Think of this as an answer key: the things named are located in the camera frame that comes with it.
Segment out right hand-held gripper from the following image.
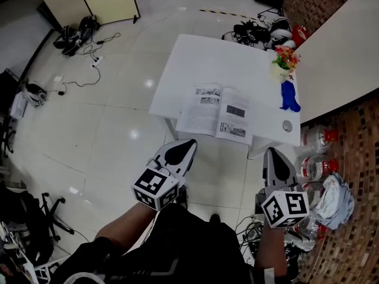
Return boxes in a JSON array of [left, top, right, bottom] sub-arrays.
[[256, 147, 310, 229]]

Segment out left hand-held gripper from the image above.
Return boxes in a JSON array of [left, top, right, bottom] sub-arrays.
[[131, 138, 198, 212]]

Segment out magazine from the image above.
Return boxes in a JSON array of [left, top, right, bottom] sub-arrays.
[[175, 83, 254, 145]]

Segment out person's left forearm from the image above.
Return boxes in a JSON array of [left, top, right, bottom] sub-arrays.
[[94, 202, 158, 251]]

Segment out person's right forearm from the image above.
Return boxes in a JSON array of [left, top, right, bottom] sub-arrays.
[[254, 225, 288, 284]]

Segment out white table leg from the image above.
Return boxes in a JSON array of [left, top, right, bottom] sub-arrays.
[[163, 117, 178, 140], [247, 134, 284, 159]]

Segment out pile of pale clothes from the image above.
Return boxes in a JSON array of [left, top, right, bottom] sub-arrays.
[[313, 172, 355, 230]]

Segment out white black sneaker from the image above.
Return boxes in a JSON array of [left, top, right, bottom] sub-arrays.
[[285, 228, 316, 253]]

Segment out blue cloth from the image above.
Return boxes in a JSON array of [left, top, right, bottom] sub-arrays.
[[280, 80, 301, 112]]

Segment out person's clothing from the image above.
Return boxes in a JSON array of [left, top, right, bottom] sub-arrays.
[[50, 202, 258, 284]]

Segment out potted artificial flowers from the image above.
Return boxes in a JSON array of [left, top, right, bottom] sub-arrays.
[[269, 45, 301, 84]]

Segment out white leaning board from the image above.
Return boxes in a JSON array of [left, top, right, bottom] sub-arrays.
[[294, 0, 379, 126]]

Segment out white black helmet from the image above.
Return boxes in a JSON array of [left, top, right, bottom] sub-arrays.
[[268, 18, 297, 50]]

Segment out red bag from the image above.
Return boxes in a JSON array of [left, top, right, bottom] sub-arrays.
[[291, 24, 310, 41]]

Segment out white and black headset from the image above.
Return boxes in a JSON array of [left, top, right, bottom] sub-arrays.
[[23, 80, 48, 108]]

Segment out black office chair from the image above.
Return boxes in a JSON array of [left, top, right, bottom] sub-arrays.
[[0, 185, 75, 266]]

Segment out black backpack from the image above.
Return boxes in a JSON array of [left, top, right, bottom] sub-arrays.
[[53, 25, 82, 56], [79, 15, 101, 38]]

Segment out white plastic box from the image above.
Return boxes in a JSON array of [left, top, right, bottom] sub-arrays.
[[9, 92, 28, 120]]

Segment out black rack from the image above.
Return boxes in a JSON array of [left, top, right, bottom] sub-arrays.
[[0, 68, 21, 159]]

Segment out tangle of floor cables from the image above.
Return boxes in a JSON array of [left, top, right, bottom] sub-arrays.
[[235, 214, 267, 266]]

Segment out black floor cable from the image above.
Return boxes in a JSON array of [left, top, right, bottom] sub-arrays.
[[57, 66, 101, 96]]

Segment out black adapter cable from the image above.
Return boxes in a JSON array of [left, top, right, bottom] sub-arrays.
[[82, 32, 121, 56]]

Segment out black equipment cable tangle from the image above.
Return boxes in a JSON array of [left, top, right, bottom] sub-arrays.
[[221, 21, 271, 47]]

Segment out white chair frame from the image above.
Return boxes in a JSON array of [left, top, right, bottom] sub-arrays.
[[0, 223, 60, 284]]

